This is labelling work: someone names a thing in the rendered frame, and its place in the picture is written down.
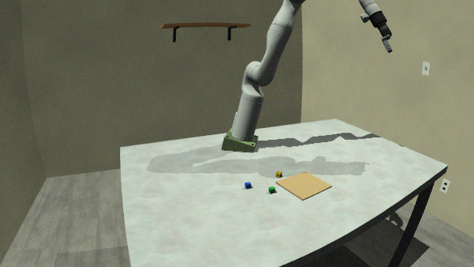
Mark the tan square mat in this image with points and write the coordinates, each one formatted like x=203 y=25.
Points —
x=303 y=185

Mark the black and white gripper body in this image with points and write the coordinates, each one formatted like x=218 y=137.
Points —
x=377 y=18

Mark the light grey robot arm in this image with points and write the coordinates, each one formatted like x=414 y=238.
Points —
x=262 y=73

